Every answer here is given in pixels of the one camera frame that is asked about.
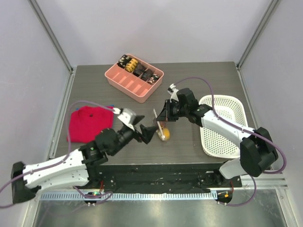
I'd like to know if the red folded cloth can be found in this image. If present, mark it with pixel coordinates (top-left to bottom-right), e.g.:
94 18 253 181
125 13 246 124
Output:
69 106 114 143

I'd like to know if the dark brown sock roll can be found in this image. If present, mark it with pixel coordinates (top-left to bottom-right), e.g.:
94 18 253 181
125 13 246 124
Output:
133 63 146 77

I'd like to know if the pink divided tray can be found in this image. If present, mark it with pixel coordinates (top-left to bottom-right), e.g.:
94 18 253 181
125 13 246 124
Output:
105 54 164 103

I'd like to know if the dark red fake fruit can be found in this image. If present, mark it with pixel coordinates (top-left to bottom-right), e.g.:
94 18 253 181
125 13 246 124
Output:
159 122 166 129

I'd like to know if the right aluminium frame post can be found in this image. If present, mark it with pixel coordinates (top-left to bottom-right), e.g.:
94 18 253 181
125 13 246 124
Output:
236 0 281 70

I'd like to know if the left aluminium frame post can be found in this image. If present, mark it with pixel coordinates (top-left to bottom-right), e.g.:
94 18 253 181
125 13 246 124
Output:
28 0 73 73

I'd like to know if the yellow black sock roll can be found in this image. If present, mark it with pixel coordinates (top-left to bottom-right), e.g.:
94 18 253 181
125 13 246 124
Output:
125 59 138 73

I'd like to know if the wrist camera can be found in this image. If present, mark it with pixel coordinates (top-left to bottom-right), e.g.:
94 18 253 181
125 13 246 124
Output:
168 84 179 102
113 107 137 131

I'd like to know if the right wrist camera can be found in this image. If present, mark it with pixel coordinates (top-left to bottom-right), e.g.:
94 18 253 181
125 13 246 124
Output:
168 84 179 102

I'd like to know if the black floral sock roll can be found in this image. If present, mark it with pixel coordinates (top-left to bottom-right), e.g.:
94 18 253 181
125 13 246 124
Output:
117 54 132 69

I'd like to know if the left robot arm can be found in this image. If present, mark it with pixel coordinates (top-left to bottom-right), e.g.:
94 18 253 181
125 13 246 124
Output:
11 115 157 204

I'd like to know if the purple cable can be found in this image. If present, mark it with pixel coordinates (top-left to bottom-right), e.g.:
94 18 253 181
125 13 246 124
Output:
0 100 119 209
174 77 288 207

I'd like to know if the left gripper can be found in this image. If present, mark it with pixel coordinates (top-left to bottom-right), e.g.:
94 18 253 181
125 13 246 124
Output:
110 115 158 156

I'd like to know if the black spotted sock roll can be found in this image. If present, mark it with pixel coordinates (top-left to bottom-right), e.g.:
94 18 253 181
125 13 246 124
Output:
147 73 160 86

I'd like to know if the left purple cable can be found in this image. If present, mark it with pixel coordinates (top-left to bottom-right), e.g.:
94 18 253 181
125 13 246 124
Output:
0 100 119 209

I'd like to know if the white perforated basket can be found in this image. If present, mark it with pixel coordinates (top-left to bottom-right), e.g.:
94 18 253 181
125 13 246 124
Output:
199 95 248 159

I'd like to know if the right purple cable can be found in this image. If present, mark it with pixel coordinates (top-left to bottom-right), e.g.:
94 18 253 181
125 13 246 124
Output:
174 77 288 207

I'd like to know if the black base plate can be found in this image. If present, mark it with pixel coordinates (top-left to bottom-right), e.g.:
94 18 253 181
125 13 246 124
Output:
84 163 242 194

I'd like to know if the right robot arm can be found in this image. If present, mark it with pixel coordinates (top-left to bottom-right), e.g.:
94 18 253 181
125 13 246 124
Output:
156 85 278 187

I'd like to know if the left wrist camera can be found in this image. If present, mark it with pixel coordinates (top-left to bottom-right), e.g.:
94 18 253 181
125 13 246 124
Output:
113 107 137 131

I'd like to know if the clear zip top bag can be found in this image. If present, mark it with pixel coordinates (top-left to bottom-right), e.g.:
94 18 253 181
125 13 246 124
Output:
152 109 170 141

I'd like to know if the white slotted cable duct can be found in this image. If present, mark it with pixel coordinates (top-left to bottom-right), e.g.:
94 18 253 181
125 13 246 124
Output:
41 191 217 201

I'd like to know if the aluminium frame post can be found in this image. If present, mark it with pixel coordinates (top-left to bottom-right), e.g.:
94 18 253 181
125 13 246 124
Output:
236 0 281 70
28 0 73 73

